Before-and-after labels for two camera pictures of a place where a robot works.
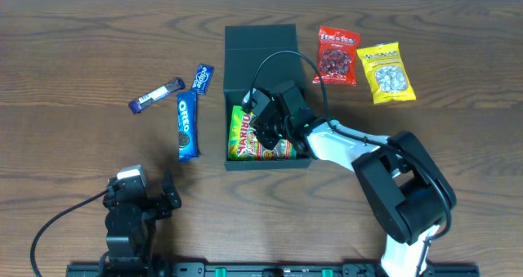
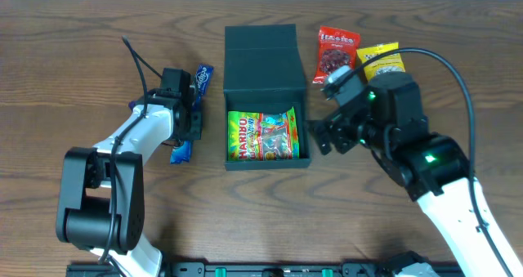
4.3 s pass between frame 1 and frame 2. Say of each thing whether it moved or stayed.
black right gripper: moved
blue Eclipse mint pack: stayed
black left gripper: moved
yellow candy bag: stayed
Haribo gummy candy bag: stayed
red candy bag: stayed
